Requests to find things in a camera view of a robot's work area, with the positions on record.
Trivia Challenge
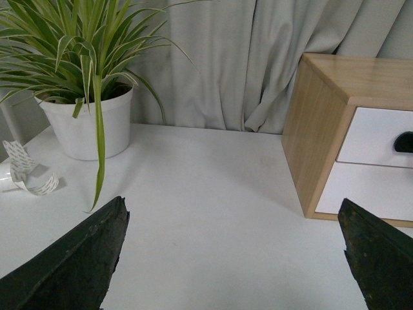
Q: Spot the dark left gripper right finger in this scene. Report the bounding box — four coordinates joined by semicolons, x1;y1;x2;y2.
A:
338;198;412;309

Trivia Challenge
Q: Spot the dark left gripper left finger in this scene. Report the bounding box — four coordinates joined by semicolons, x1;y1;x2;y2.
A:
1;196;130;309

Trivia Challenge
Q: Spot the wooden drawer cabinet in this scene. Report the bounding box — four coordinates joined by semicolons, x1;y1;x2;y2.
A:
282;54;412;220

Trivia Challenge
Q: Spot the white curled tape strip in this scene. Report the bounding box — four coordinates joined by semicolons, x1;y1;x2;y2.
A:
1;140;59;196

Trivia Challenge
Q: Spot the white plant pot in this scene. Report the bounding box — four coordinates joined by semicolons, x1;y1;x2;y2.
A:
35;85;133;160

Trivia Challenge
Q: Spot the green spider plant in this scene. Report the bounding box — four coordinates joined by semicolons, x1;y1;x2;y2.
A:
0;0;203;213

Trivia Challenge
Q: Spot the light grey curtain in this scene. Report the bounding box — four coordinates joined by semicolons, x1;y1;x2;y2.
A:
130;1;412;133

